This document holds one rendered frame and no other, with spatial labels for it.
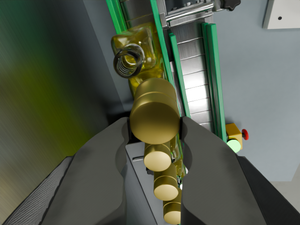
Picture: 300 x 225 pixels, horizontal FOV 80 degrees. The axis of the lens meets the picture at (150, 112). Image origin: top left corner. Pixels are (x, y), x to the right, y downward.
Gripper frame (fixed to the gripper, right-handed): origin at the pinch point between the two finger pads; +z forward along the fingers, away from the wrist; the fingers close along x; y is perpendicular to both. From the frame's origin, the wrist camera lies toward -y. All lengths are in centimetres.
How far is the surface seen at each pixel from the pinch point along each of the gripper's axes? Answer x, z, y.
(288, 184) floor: 131, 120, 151
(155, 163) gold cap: -0.3, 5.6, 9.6
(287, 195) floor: 135, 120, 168
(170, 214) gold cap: 1.8, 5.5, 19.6
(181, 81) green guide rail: 5.1, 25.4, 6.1
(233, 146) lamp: 24, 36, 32
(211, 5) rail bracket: 9.5, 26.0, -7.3
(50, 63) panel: -14.8, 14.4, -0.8
